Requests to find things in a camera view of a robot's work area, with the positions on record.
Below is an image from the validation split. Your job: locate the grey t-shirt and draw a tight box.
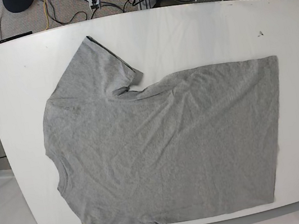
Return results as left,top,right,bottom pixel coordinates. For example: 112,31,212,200
43,37,279,224

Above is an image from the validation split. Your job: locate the dark blue round chair base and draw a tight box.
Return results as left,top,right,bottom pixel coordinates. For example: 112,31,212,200
2,0,34,13

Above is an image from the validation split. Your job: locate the yellow cable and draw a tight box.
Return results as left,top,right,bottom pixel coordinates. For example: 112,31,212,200
41,0,56,30

